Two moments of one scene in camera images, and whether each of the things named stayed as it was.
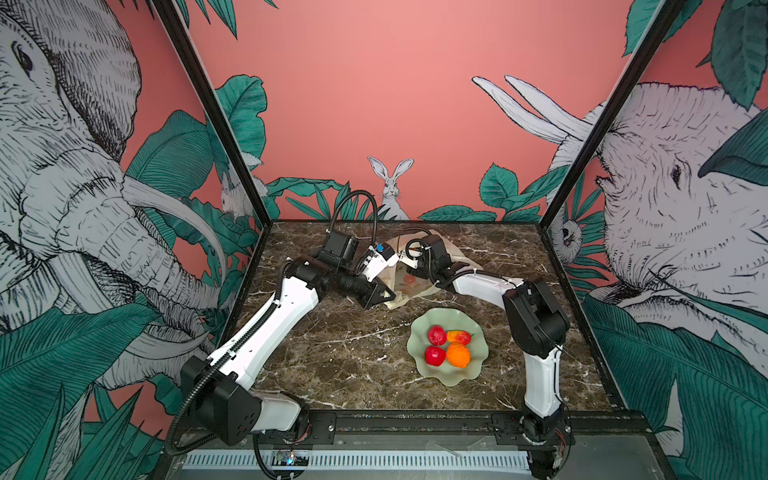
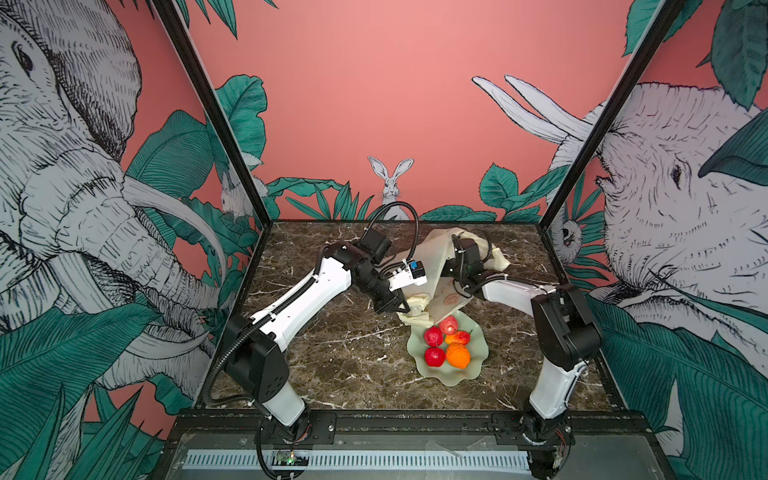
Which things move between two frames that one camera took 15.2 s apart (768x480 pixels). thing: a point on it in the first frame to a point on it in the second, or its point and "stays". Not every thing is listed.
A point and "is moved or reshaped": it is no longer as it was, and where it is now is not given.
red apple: (437, 335) stays
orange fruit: (458, 354) stays
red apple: (434, 356) stays
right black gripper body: (423, 271) to (451, 270)
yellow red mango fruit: (459, 336) stays
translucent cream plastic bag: (406, 284) is moved or reshaped
